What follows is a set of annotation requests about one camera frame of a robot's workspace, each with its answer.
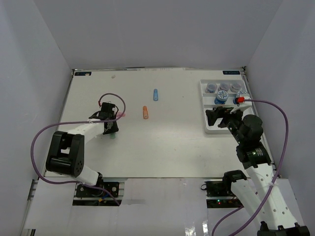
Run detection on left blue label sticker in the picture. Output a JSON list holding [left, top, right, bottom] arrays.
[[74, 72, 92, 76]]

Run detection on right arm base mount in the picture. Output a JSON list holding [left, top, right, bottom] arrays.
[[200, 180, 243, 209]]

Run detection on white compartment tray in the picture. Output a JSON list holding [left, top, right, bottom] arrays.
[[199, 79, 249, 134]]

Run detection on right blue label sticker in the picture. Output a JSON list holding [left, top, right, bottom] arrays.
[[223, 70, 240, 75]]

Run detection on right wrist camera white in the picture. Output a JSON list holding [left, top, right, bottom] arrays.
[[230, 96, 252, 114]]

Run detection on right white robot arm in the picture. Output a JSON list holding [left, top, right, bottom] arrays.
[[205, 107, 310, 236]]

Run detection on pink correction tape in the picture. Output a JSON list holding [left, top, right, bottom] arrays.
[[116, 112, 126, 118]]

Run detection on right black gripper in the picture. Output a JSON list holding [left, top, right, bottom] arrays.
[[205, 106, 245, 145]]

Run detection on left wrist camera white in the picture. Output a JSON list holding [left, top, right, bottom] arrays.
[[104, 121, 114, 130]]

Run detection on blue label sticker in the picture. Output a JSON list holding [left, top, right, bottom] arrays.
[[223, 70, 240, 75], [74, 72, 92, 76]]

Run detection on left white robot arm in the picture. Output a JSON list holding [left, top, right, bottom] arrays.
[[46, 102, 119, 196]]

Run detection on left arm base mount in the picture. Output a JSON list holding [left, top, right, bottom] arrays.
[[72, 181, 125, 207]]

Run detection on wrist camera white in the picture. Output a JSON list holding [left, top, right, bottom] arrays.
[[104, 121, 114, 130], [230, 96, 252, 114]]

